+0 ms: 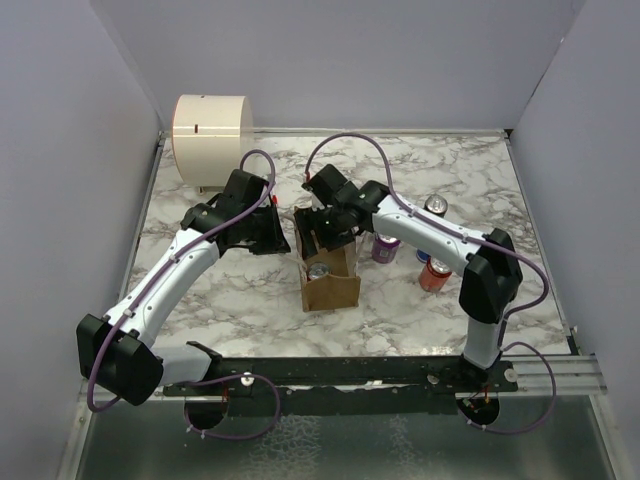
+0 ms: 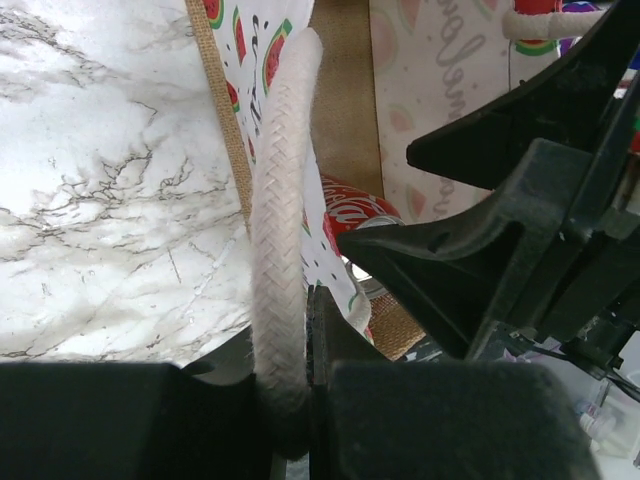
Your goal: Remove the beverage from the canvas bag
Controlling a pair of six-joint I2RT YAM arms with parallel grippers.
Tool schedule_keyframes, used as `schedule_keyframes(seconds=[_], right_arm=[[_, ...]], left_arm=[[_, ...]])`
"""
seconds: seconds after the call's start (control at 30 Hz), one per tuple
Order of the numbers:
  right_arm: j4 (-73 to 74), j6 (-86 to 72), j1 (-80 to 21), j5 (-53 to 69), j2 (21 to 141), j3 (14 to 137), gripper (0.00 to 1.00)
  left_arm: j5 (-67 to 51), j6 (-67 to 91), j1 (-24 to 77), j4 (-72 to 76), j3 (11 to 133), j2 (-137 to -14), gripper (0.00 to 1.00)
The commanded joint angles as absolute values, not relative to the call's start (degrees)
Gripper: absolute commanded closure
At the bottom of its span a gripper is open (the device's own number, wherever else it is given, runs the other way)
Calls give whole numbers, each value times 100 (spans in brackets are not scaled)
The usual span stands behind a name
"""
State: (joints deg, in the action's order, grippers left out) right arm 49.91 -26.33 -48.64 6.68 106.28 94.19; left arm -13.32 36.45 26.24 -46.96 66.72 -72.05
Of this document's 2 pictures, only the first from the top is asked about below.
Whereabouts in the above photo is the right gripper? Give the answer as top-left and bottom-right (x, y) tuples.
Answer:
(294, 204), (353, 260)

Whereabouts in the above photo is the silver top can front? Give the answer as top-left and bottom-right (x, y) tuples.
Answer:
(307, 262), (331, 281)

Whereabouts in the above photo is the purple soda can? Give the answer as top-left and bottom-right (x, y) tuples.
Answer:
(371, 233), (401, 264)

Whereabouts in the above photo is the blue and silver energy can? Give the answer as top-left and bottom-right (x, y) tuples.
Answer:
(416, 250), (430, 264)

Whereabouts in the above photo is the black and gold can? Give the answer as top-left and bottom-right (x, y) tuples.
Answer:
(424, 194), (449, 218)

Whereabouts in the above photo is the red soda can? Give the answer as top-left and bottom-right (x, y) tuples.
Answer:
(418, 257), (452, 293)

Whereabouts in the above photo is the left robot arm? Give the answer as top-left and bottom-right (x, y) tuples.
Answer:
(76, 169), (290, 406)

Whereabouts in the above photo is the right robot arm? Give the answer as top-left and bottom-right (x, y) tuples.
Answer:
(295, 165), (523, 391)

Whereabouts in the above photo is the cream cylindrical container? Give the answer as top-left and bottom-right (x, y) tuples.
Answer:
(171, 94), (254, 189)

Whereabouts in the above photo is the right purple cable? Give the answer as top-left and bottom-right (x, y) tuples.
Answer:
(304, 133), (550, 346)

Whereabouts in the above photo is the purple cable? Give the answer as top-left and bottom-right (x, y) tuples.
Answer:
(86, 148), (277, 412)
(304, 133), (550, 346)

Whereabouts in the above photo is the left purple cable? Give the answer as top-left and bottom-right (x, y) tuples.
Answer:
(86, 148), (277, 412)

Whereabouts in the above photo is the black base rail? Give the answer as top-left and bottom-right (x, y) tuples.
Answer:
(163, 355), (517, 418)

